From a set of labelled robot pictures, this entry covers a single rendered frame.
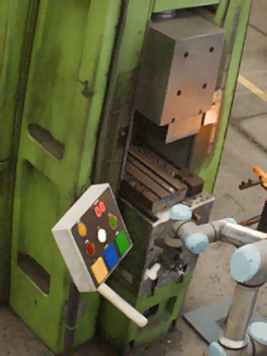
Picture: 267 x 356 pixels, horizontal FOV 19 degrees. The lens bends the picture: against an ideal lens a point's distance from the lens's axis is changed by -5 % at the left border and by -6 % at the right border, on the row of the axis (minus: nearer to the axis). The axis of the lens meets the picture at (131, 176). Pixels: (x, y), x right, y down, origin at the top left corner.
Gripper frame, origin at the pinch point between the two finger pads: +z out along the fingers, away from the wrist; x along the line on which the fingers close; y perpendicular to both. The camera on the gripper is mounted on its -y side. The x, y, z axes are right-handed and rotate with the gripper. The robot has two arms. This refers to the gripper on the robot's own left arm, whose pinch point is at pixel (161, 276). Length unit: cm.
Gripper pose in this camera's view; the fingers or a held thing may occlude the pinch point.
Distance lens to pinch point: 320.5
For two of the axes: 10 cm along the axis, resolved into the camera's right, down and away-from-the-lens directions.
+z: -1.5, 8.1, 5.6
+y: 3.4, 5.8, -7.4
